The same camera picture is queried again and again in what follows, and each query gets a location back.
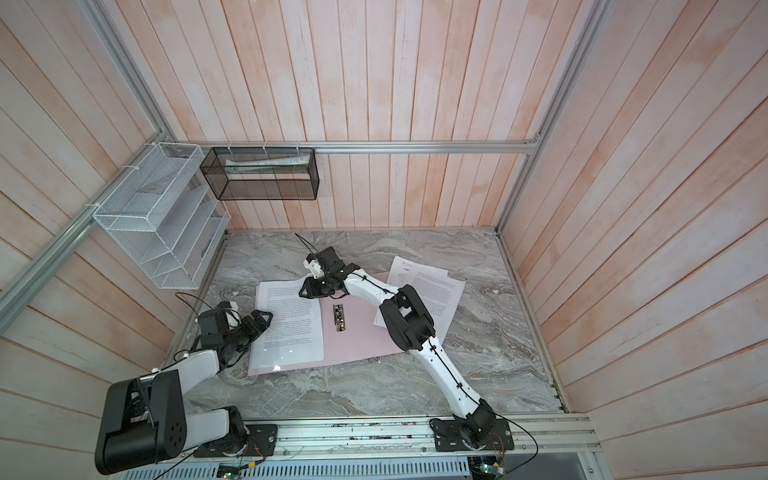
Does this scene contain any printed paper sheet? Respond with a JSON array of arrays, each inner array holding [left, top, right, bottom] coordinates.
[[375, 273, 466, 341], [387, 256, 448, 287], [248, 278, 324, 376]]

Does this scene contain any pink file folder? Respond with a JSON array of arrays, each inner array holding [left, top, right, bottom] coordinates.
[[280, 296, 400, 372]]

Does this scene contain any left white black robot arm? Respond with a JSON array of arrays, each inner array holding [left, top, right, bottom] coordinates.
[[94, 301, 273, 475]]

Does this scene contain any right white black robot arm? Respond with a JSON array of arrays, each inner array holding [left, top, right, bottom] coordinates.
[[299, 245, 497, 450]]

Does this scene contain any metal folder clip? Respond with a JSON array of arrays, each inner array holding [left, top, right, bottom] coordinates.
[[333, 304, 346, 332]]

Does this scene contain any horizontal aluminium back bar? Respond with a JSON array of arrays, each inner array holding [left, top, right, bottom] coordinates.
[[195, 140, 539, 154]]

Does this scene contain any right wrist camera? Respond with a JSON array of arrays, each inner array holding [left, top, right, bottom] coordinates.
[[303, 254, 325, 279]]

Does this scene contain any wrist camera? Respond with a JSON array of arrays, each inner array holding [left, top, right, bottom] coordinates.
[[218, 301, 241, 328], [303, 254, 325, 279]]

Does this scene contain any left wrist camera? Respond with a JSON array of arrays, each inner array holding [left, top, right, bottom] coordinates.
[[218, 301, 241, 328]]

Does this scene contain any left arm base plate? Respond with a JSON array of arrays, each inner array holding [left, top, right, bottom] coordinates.
[[239, 423, 278, 458]]

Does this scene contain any white wire mesh shelf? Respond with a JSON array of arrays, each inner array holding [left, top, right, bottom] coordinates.
[[94, 143, 230, 290]]

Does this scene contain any black mesh wall basket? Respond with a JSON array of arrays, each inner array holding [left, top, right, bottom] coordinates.
[[200, 146, 320, 201]]

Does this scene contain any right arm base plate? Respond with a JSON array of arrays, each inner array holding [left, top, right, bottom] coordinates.
[[429, 418, 514, 452]]

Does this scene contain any left aluminium frame bar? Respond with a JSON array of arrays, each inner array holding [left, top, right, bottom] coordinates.
[[1, 131, 171, 333]]

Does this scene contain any white perforated cable duct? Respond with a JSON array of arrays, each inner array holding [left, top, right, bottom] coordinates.
[[114, 456, 472, 479]]

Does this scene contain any aluminium front rail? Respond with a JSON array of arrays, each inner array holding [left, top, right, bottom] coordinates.
[[247, 413, 601, 463]]

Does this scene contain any right aluminium frame post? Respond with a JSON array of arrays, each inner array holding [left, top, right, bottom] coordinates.
[[494, 1, 615, 236]]

